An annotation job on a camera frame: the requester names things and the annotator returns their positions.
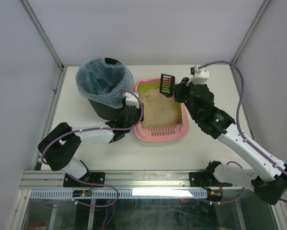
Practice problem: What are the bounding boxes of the black trash bin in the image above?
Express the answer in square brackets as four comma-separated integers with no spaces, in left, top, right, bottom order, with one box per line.
[88,57,134,120]

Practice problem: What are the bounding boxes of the black slotted litter scoop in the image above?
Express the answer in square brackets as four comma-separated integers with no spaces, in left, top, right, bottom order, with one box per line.
[160,74,175,98]

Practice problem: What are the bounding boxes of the blue plastic bin liner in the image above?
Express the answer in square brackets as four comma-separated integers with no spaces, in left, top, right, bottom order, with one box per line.
[75,57,134,109]

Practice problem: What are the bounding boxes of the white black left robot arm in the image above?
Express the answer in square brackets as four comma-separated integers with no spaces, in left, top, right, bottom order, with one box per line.
[37,105,143,186]

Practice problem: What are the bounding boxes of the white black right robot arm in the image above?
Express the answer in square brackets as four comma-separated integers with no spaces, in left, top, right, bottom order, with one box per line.
[174,78,287,205]

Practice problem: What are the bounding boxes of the beige cat litter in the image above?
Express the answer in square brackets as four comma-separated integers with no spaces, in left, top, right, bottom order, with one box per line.
[139,89,182,128]

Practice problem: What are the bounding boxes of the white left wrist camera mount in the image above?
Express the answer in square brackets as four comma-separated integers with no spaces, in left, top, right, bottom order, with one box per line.
[122,92,139,108]

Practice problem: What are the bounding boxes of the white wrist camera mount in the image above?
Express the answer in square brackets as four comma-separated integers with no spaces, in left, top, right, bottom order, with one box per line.
[188,65,209,85]
[122,92,139,108]

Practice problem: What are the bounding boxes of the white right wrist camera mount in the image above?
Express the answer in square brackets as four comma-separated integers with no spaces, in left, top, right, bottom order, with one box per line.
[188,65,209,85]

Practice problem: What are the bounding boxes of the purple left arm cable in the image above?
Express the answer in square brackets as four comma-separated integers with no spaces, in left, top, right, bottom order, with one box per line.
[41,92,144,185]

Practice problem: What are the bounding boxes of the right aluminium frame post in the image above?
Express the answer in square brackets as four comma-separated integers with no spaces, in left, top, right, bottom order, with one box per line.
[231,0,273,64]

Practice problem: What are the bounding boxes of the aluminium frame post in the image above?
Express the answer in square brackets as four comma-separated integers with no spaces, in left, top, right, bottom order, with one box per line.
[19,0,64,71]
[231,0,273,64]

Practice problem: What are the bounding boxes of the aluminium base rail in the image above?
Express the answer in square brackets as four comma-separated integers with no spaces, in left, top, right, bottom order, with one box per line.
[20,170,203,190]

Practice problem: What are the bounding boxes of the white slotted cable duct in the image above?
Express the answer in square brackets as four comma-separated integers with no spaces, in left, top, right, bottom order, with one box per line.
[30,188,207,200]

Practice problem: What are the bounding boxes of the left aluminium frame post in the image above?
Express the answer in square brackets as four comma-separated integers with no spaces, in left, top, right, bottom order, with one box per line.
[19,0,64,71]

